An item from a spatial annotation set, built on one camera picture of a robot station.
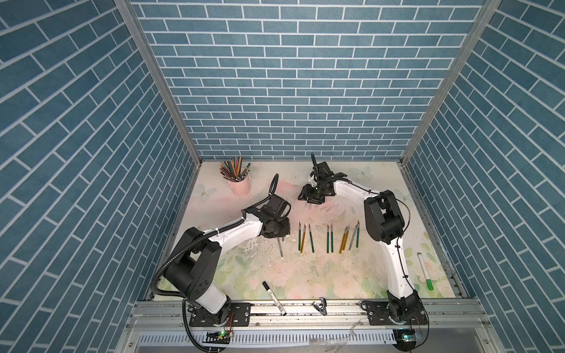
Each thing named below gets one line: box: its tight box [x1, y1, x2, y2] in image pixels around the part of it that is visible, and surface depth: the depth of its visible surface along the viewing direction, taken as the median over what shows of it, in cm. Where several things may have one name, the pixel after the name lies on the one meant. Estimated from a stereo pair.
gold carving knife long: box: [300, 223, 307, 254], surface depth 94 cm
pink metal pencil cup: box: [227, 173, 251, 197], surface depth 106 cm
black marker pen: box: [261, 280, 287, 317], surface depth 78 cm
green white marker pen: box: [417, 252, 435, 292], surface depth 84 cm
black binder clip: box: [311, 297, 328, 317], surface depth 76 cm
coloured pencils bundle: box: [218, 155, 251, 183], surface depth 101 cm
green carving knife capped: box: [326, 223, 330, 254], surface depth 93 cm
